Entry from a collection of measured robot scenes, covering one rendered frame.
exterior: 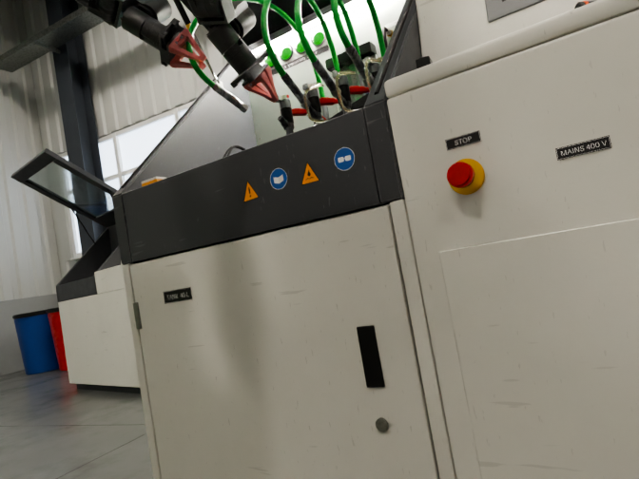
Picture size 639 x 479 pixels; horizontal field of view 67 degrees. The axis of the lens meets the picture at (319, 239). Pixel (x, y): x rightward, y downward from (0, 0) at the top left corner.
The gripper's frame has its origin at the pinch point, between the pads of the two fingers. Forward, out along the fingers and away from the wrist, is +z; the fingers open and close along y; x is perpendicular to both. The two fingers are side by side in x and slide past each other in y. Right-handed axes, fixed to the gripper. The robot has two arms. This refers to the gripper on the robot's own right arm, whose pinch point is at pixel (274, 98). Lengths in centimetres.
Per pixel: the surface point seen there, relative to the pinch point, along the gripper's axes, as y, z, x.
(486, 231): -36, 24, -49
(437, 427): -56, 43, -36
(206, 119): 6.5, -4.0, 31.9
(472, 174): -33, 16, -51
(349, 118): -23.7, 4.3, -32.7
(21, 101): 321, -140, 727
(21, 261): 127, 27, 720
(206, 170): -29.1, -1.4, -0.9
